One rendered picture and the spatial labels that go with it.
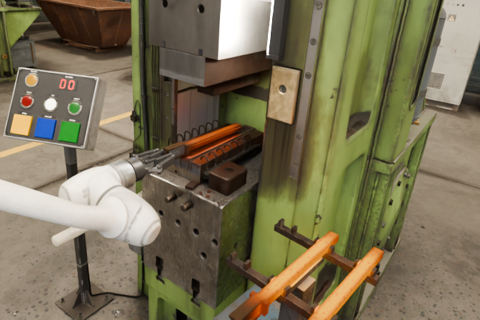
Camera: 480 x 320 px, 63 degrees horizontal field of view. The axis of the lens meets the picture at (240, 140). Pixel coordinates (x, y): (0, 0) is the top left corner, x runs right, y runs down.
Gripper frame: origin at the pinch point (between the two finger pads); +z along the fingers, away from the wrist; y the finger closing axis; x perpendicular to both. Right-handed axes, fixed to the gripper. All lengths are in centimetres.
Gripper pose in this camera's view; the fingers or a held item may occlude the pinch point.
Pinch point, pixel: (174, 151)
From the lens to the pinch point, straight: 136.3
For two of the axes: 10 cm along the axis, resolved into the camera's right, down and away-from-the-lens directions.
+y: 8.2, 2.9, -5.0
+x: 0.7, -9.1, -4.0
